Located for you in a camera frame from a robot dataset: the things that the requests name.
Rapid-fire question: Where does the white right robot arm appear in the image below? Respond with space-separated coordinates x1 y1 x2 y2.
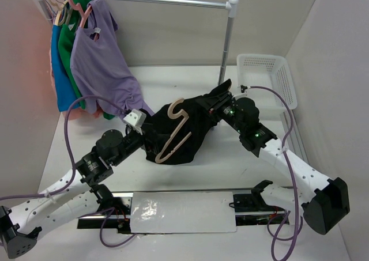
197 92 350 234

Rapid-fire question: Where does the pink hanger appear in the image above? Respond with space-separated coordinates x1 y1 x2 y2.
63 0 97 42

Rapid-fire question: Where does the blue t shirt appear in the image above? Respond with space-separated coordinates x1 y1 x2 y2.
51 25 72 112

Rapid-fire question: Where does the black t shirt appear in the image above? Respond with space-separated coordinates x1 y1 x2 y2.
142 79 232 165

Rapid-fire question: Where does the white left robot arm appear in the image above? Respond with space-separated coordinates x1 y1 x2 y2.
1 130 144 259

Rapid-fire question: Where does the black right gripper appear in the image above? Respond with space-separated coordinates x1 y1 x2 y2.
195 90 244 134

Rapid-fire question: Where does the green t shirt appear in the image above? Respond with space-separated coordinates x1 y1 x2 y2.
58 0 114 120

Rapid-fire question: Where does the purple t shirt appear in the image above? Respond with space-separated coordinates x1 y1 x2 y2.
70 0 154 118

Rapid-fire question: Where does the white plastic basket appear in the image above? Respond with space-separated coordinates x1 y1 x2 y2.
237 54 298 119

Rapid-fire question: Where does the silver clothes rack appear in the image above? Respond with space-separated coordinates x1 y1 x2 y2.
28 0 240 86

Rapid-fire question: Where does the beige wooden hanger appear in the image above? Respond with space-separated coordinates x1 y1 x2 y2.
155 98 192 164

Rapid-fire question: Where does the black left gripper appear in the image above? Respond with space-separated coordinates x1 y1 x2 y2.
111 122 170 166

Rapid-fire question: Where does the white base cover plate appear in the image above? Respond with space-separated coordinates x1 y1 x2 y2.
130 192 237 234

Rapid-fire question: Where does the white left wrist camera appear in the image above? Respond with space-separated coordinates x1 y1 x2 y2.
123 109 146 135

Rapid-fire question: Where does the beige hanger on rack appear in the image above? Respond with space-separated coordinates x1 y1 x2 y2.
46 0 72 27

